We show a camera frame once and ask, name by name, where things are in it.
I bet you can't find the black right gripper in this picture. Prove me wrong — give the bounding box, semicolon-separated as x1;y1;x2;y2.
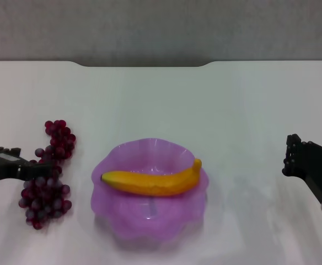
282;133;322;205

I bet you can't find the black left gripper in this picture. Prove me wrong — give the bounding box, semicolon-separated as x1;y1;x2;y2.
0;147;55;185

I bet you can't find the dark red grape bunch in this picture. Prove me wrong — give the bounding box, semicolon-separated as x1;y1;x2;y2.
18;119;77;230

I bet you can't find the yellow banana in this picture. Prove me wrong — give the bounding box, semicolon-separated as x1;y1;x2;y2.
100;158;202;197

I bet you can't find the purple translucent scalloped bowl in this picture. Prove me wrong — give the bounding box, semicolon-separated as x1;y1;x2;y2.
90;137;210;241

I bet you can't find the grey felt partition panel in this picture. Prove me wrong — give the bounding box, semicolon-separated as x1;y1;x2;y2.
0;0;322;67

